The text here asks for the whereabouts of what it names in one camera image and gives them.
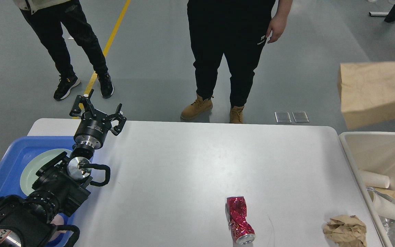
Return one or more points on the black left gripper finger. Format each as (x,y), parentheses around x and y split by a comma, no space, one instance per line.
(83,108)
(117,116)

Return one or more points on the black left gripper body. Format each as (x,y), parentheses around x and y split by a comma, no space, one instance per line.
(92,133)

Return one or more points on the brown paper bag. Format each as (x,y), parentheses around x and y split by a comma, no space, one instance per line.
(367,93)

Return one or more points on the green plate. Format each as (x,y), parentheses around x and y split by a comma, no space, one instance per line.
(28,176)

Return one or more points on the white paper cup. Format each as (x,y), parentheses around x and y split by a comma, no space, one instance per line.
(383,207)
(371,179)

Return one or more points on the aluminium foil tray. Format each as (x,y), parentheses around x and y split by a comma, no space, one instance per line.
(388,224)

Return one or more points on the crushed red can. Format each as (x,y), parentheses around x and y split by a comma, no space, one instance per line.
(241,231)

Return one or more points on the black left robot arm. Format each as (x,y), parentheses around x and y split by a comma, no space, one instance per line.
(81,170)

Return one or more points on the beige plastic bin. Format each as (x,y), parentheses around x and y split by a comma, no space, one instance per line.
(373,152)

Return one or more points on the person in black trousers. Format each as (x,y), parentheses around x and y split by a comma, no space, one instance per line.
(47,18)

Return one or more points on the blue plastic tray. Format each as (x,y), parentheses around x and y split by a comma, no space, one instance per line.
(9,164)

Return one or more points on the brown paper in bin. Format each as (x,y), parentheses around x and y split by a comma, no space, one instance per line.
(388,192)

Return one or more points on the right metal floor plate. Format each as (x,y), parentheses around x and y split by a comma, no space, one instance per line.
(300,117)

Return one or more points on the metal floor plate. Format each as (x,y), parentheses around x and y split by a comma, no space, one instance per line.
(300,117)
(283,117)

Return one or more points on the left metal floor plate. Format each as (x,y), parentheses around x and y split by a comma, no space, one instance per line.
(283,117)

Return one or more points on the person in tan boots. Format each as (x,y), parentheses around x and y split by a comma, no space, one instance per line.
(237,30)

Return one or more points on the crumpled brown paper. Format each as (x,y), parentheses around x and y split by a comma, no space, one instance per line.
(346,231)

